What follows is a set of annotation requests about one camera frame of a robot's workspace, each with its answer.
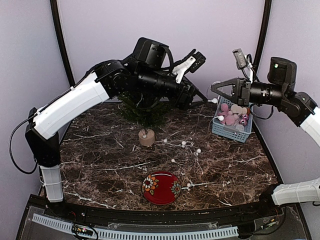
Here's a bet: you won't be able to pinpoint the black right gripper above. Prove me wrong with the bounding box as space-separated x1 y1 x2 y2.
212 76 287 106

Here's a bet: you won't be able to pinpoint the small green christmas tree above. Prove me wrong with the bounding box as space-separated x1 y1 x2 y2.
117 91 172 147

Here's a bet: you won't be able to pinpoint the white ball string lights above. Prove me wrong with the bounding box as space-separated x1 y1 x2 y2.
141 81 226 188

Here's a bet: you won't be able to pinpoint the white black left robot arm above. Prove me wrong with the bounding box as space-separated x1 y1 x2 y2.
24 37 207 218

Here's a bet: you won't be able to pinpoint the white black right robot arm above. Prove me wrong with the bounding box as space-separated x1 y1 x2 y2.
211 57 320 217

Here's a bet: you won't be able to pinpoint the white felt ornament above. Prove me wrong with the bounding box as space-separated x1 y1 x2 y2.
230 104 248 115

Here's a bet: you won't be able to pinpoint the pink fluffy pompom ornament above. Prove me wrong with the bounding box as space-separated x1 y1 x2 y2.
220 103 229 112

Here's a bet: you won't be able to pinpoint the pink glitter bauble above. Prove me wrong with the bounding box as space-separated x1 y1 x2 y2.
241 114 250 121
239 119 248 126

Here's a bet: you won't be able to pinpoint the pink felt ornament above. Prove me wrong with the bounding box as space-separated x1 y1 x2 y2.
218 111 236 126

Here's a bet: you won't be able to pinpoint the light blue plastic basket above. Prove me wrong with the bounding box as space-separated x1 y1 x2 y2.
212 96 253 143

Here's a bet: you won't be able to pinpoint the white knitted ball ornament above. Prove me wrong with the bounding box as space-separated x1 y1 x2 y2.
235 124 245 132

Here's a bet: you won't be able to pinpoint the red floral plate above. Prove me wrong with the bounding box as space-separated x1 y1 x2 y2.
141 171 182 206

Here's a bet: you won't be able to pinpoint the small circuit board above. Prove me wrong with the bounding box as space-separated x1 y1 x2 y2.
71 224 90 234

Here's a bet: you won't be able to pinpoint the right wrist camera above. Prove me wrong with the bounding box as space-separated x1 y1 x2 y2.
232 48 254 83

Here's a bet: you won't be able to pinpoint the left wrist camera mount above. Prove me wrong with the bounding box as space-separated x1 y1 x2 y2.
172 49 207 84

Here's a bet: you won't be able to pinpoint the white slotted cable duct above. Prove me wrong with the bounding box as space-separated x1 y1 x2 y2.
31 213 239 240

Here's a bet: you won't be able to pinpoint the black front rail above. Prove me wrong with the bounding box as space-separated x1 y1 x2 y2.
65 202 282 223

